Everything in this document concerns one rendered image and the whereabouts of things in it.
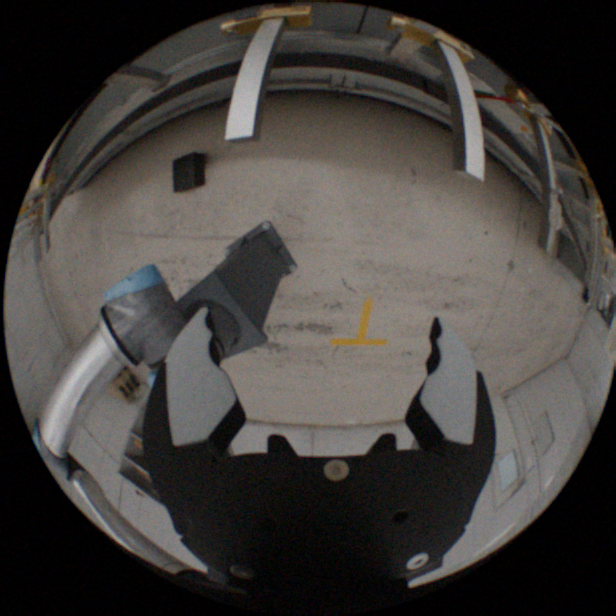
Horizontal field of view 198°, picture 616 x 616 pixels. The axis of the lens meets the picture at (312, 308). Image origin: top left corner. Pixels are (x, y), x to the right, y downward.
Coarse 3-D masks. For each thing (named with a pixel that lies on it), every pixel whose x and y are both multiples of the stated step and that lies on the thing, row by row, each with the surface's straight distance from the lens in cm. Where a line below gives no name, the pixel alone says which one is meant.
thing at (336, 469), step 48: (240, 480) 5; (288, 480) 5; (336, 480) 5; (384, 480) 6; (432, 480) 6; (192, 528) 6; (240, 528) 5; (288, 528) 5; (336, 528) 5; (384, 528) 6; (432, 528) 6; (240, 576) 6; (288, 576) 6; (336, 576) 6; (384, 576) 6
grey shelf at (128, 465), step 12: (144, 396) 287; (144, 408) 290; (132, 432) 282; (132, 444) 286; (120, 456) 278; (132, 456) 291; (120, 468) 284; (132, 468) 297; (144, 468) 302; (132, 480) 303; (144, 480) 304; (144, 492) 264; (156, 492) 290
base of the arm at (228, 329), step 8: (192, 304) 60; (200, 304) 58; (208, 304) 57; (216, 304) 57; (192, 312) 58; (216, 312) 56; (224, 312) 56; (216, 320) 55; (224, 320) 56; (232, 320) 57; (216, 328) 54; (224, 328) 55; (232, 328) 57; (216, 336) 53; (224, 336) 55; (232, 336) 57; (224, 344) 55; (232, 344) 60; (224, 352) 56
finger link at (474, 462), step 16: (480, 384) 10; (480, 400) 9; (480, 416) 9; (480, 432) 8; (432, 448) 8; (448, 448) 7; (464, 448) 8; (480, 448) 8; (464, 464) 7; (480, 464) 8; (464, 480) 7; (480, 480) 8; (464, 512) 7
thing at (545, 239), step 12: (540, 132) 54; (540, 144) 52; (540, 156) 51; (540, 168) 50; (552, 168) 52; (552, 180) 49; (540, 228) 46; (552, 228) 46; (540, 240) 45; (552, 240) 47
